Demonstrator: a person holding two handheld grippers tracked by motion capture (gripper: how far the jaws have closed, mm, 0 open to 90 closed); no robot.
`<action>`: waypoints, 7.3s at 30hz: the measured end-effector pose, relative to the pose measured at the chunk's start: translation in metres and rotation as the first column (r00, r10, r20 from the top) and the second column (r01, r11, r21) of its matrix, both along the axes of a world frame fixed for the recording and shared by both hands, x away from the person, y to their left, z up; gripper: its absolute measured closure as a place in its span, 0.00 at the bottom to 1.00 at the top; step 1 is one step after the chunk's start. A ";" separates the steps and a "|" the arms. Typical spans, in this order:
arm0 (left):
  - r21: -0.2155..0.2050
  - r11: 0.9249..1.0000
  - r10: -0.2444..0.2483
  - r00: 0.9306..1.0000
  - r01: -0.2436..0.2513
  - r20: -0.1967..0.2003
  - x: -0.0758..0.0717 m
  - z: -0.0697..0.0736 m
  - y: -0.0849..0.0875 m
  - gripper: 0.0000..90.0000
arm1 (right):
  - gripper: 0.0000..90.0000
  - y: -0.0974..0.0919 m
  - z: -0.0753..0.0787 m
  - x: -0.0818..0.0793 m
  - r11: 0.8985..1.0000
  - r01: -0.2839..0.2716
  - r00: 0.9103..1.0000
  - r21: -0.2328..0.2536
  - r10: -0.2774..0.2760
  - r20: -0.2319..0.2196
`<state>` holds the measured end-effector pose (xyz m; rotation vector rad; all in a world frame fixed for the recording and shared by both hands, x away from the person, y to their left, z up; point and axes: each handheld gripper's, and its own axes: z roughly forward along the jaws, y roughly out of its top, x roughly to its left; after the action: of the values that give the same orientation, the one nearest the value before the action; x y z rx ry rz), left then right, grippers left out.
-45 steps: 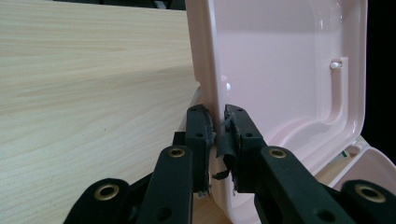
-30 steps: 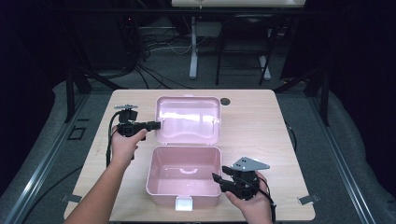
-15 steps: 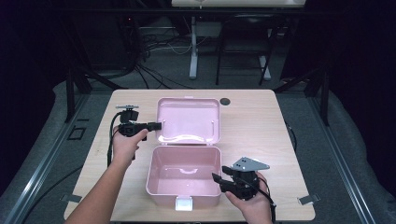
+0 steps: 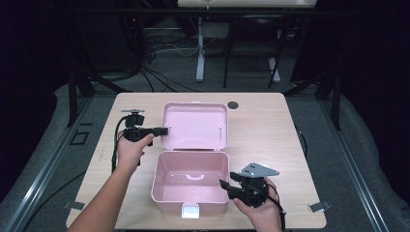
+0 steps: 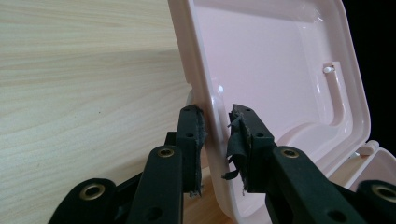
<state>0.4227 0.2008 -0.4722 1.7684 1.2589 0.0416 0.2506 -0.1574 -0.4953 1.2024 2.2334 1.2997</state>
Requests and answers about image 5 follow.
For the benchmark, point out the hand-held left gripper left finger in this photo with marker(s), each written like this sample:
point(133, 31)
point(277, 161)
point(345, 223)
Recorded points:
point(190, 149)

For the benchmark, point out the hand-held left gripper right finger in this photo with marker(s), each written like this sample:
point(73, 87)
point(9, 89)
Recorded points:
point(252, 155)

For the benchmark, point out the pink plastic storage box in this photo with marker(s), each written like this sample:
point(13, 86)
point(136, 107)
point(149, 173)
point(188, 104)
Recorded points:
point(264, 62)

